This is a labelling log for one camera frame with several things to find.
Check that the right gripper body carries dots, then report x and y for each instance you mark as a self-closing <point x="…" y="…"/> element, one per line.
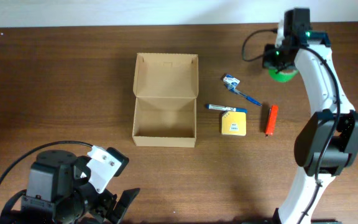
<point x="272" y="62"/>

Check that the small white blue box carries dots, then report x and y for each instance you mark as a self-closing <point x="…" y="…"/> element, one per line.
<point x="230" y="81"/>

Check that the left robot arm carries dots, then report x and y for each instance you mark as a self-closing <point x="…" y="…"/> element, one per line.
<point x="63" y="188"/>

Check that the white blue marker pen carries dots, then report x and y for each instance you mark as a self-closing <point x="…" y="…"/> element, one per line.
<point x="225" y="108"/>

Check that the blue ballpoint pen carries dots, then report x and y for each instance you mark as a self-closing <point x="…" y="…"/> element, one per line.
<point x="237" y="92"/>

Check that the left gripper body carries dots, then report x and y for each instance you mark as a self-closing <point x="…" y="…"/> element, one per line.
<point x="109" y="205"/>

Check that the yellow spiral notepad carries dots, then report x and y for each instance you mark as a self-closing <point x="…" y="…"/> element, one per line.
<point x="233" y="123"/>

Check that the green tape roll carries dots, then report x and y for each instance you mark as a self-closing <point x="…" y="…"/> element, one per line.
<point x="283" y="76"/>

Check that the brown cardboard box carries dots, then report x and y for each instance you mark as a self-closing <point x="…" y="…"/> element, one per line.
<point x="166" y="88"/>

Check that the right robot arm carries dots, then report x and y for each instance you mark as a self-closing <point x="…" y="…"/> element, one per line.
<point x="329" y="141"/>

